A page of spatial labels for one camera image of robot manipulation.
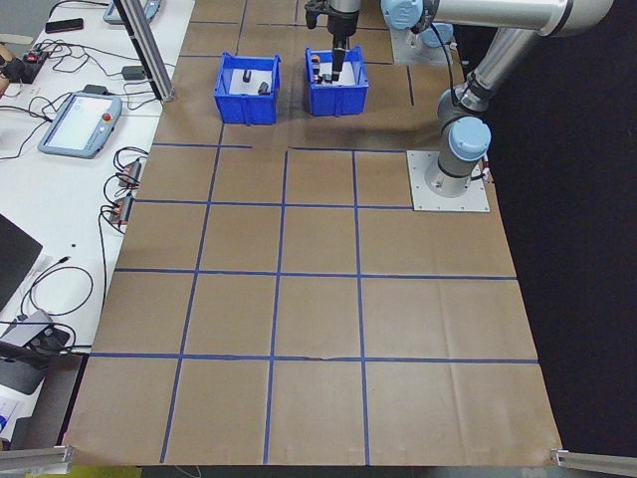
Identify blue bin holding batteries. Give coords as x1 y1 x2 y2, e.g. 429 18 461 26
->
304 46 372 118

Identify blue bin holding capacitors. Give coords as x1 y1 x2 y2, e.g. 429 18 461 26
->
212 51 283 126

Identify white paper liner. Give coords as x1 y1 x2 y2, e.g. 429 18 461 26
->
226 64 274 95
318 60 362 87

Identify light blue teach pendant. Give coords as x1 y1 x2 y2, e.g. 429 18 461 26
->
37 91 124 160
102 0 165 25

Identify black orange usb adapter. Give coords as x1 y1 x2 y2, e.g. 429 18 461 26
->
116 157 146 188
109 195 136 226

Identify black smartphone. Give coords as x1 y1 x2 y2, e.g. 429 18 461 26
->
45 18 85 34

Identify red and black electronics board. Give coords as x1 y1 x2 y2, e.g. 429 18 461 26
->
22 47 52 69

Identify white side desk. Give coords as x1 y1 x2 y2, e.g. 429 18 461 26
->
0 0 196 360

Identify black laptop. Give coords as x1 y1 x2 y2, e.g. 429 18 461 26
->
0 212 45 313

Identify grey usb hub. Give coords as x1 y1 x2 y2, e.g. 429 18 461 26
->
0 309 54 350

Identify grey monitor stand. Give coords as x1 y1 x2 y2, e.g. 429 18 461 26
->
0 348 51 399

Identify aluminium extrusion bar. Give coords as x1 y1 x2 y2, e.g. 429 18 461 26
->
548 446 637 472
0 443 76 472

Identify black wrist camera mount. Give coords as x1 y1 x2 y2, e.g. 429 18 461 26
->
304 0 329 30

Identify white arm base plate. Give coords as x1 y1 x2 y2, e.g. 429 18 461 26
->
390 27 467 67
406 148 492 214

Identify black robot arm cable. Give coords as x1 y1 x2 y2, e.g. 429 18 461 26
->
427 21 458 96

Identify aluminium frame post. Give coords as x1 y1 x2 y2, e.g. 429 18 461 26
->
112 0 176 104

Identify black frame cover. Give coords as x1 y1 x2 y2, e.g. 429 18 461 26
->
450 0 637 457

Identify black looped desk cable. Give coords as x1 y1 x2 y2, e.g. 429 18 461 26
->
19 256 96 320

